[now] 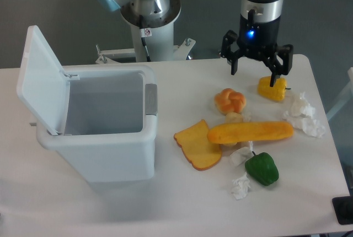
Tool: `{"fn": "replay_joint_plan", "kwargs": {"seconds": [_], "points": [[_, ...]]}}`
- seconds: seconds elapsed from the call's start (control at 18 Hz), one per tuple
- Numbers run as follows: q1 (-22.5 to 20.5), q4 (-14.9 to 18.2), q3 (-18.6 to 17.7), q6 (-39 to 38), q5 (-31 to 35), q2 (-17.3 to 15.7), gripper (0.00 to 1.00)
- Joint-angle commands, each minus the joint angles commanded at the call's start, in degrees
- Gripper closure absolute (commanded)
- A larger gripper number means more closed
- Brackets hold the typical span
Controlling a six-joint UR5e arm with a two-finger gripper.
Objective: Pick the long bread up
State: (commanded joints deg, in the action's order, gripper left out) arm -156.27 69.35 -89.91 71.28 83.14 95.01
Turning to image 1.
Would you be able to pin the toast bread slice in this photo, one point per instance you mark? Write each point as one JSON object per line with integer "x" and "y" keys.
{"x": 198, "y": 150}

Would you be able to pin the large crumpled white tissue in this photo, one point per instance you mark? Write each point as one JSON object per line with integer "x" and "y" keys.
{"x": 301, "y": 115}

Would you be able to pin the white bin lid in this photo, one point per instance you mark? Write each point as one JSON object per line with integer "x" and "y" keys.
{"x": 43, "y": 84}

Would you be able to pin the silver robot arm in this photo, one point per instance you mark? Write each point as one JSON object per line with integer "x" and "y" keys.
{"x": 255, "y": 11}

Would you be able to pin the round knotted bread roll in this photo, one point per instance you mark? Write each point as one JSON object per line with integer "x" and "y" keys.
{"x": 229, "y": 100}

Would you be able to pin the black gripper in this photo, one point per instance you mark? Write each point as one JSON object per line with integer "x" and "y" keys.
{"x": 258, "y": 42}

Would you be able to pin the black device at edge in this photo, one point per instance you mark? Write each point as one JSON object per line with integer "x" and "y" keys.
{"x": 343, "y": 209}

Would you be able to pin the green bell pepper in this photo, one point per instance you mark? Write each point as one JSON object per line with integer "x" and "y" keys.
{"x": 262, "y": 168}

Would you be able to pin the crumpled tissue front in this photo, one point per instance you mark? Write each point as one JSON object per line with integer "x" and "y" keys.
{"x": 240, "y": 187}

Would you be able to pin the long orange bread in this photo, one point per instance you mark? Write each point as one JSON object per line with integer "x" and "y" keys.
{"x": 250, "y": 131}

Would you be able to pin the crumpled tissue near pepper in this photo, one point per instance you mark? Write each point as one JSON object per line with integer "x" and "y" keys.
{"x": 242, "y": 154}

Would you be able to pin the white trash bin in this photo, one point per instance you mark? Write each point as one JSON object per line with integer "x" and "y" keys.
{"x": 111, "y": 123}

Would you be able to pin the yellow bell pepper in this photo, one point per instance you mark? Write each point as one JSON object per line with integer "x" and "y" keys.
{"x": 276, "y": 93}

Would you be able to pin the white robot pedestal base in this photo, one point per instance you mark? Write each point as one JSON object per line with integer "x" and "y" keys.
{"x": 152, "y": 30}

